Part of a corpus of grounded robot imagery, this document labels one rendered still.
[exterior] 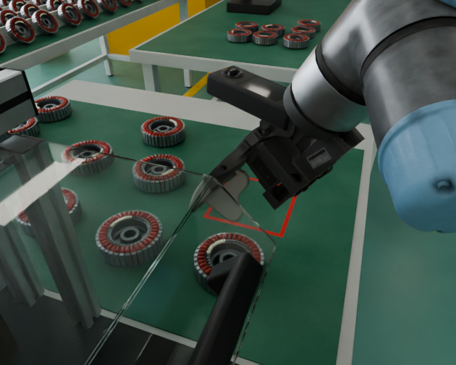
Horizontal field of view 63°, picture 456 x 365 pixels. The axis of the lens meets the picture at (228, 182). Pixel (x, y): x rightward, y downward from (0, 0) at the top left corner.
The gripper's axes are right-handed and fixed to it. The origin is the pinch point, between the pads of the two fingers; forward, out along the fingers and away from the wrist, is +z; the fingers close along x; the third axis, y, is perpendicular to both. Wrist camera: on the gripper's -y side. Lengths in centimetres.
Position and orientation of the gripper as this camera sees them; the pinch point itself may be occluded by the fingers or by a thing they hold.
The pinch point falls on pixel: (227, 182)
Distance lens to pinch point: 51.9
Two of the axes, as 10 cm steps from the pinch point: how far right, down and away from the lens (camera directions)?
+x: 7.0, -4.2, 5.8
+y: 6.0, 7.8, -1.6
